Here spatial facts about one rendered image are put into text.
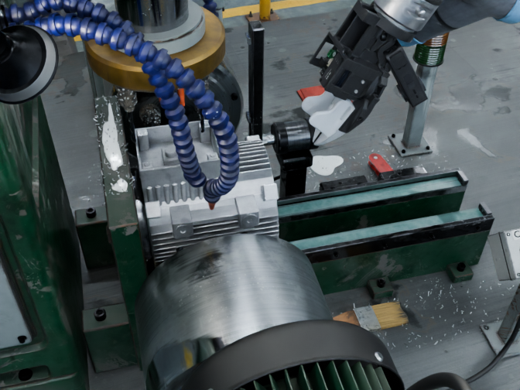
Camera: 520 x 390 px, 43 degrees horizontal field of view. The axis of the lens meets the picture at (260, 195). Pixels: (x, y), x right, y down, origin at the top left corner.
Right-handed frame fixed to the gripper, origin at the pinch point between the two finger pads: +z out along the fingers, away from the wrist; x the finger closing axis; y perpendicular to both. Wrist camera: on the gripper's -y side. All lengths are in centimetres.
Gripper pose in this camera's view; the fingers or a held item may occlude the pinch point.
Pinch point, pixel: (323, 138)
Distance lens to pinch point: 96.4
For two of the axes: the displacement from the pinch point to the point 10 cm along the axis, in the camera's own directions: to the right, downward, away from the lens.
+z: -4.9, 7.1, 5.1
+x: 2.5, 6.7, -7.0
